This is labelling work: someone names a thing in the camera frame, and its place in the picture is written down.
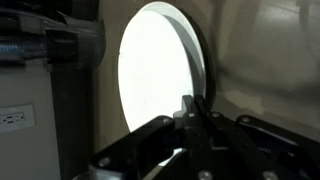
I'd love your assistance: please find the white wall outlet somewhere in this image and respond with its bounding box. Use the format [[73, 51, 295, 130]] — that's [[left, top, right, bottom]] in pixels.
[[0, 103, 37, 134]]

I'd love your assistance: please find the black coffee maker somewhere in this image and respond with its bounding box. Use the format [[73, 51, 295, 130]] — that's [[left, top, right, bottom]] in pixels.
[[0, 6, 107, 72]]

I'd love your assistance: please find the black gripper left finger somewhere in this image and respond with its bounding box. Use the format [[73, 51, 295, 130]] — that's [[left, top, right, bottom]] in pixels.
[[88, 94, 212, 180]]

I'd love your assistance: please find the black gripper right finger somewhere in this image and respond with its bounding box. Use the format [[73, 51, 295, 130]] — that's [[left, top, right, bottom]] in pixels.
[[194, 94, 320, 180]]

